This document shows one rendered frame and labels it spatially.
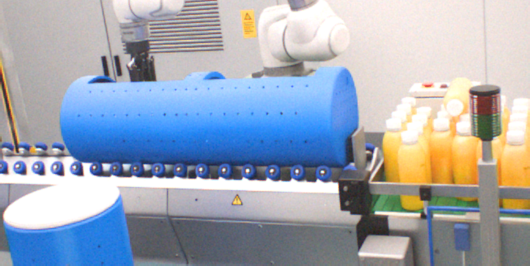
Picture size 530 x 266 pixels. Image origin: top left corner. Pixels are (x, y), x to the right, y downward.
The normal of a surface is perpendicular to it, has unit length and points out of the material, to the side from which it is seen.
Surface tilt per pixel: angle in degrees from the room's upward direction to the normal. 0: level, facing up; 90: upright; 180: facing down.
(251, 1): 90
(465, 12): 90
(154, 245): 110
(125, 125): 80
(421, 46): 90
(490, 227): 90
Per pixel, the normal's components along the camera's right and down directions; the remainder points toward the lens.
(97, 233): 0.71, 0.11
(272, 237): -0.30, 0.59
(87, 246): 0.54, 0.16
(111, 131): -0.36, 0.27
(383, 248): -0.12, -0.96
